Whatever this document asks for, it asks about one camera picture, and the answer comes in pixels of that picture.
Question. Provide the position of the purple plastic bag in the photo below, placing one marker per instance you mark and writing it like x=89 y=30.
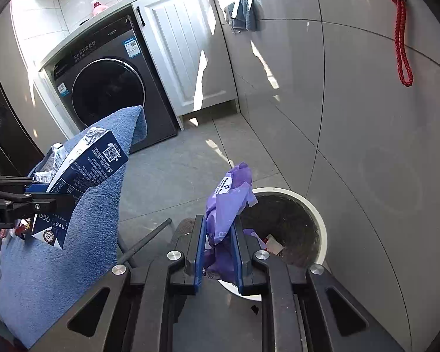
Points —
x=223 y=209

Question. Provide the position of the small black scrap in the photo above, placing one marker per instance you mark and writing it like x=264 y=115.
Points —
x=255 y=308

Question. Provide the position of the blue terry towel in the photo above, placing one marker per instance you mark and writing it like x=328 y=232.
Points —
x=58 y=282

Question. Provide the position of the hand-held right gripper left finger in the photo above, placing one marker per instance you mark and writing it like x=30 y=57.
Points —
x=200 y=253

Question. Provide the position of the brown paper scrap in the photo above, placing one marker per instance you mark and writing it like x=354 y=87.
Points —
x=275 y=245

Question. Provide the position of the pink bottle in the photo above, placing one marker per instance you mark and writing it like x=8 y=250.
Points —
x=99 y=9

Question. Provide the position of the grey-blue hanging cloth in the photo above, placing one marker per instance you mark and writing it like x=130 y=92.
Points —
x=244 y=13

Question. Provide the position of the white round trash bin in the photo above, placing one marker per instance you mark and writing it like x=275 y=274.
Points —
x=289 y=220

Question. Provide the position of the dark grey washing machine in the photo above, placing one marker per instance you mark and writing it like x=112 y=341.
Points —
x=150 y=80

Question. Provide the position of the black metal rod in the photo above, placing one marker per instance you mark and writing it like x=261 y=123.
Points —
x=143 y=242

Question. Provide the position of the red snack bag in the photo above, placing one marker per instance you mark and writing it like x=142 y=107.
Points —
x=20 y=233

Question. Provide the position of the dark blue milk carton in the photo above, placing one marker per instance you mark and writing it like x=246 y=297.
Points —
x=91 y=168

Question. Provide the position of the white cabinet door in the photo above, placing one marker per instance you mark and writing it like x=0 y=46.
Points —
x=176 y=44

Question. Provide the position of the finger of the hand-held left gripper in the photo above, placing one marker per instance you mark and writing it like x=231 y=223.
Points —
x=11 y=182
x=51 y=203

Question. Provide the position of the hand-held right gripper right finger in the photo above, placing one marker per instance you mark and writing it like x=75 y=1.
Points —
x=239 y=264

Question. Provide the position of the silver wrapper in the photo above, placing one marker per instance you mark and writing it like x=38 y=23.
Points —
x=53 y=161

